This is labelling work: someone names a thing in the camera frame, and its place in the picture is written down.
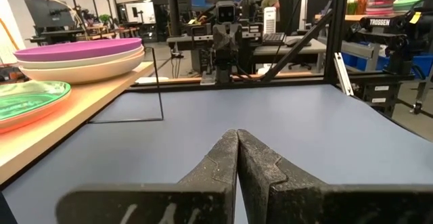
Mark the black pegboard panel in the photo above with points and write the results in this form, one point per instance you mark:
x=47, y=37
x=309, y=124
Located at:
x=50, y=14

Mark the grey office desk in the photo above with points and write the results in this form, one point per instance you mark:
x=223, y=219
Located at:
x=287, y=49

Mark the orange transparent plastic plate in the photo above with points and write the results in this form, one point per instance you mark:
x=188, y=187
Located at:
x=20, y=124

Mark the white display board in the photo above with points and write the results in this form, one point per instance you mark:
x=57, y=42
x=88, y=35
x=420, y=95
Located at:
x=145, y=12

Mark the black background robot arm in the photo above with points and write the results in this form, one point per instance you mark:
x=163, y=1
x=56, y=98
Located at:
x=392, y=34

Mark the green transparent plastic plate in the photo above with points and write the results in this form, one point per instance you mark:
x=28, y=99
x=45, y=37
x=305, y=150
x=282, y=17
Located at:
x=30, y=99

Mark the cream matte plate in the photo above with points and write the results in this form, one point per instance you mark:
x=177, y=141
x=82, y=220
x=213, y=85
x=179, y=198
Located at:
x=84, y=74

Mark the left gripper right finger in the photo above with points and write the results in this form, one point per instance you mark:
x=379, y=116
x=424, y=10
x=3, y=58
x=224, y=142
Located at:
x=304, y=203

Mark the white metal frame bracket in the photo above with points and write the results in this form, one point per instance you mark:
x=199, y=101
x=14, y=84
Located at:
x=343, y=75

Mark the black keyboard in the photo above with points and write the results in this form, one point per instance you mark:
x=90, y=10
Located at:
x=273, y=38

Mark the white computer tower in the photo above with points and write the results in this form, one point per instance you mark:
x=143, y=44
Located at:
x=269, y=19

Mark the wooden shelf black metal frame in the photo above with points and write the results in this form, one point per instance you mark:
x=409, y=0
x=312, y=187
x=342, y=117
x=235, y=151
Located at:
x=84, y=105

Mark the purple matte plate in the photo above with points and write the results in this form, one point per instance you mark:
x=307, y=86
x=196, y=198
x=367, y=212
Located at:
x=78, y=49

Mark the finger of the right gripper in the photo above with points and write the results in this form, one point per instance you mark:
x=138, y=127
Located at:
x=220, y=36
x=234, y=36

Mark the black aluminium table frame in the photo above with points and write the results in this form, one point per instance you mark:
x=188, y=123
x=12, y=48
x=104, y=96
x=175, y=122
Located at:
x=335, y=31

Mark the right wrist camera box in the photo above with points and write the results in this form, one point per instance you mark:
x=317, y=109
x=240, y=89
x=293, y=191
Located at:
x=225, y=12

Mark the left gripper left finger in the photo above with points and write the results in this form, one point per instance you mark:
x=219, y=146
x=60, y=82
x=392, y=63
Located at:
x=186, y=203

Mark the blue storage crate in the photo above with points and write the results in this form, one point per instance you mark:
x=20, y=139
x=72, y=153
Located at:
x=423, y=65

